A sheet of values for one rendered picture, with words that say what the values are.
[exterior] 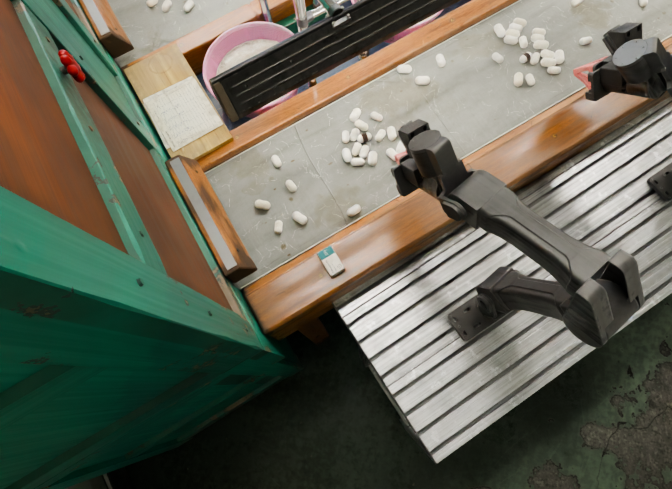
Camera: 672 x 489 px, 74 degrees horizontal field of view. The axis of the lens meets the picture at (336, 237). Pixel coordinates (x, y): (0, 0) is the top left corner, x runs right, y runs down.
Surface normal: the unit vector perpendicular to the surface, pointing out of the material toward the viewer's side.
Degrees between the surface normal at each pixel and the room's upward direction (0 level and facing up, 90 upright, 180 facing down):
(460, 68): 0
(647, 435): 0
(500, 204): 17
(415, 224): 0
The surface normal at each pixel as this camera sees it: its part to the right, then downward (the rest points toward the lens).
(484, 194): -0.24, -0.50
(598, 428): -0.05, -0.30
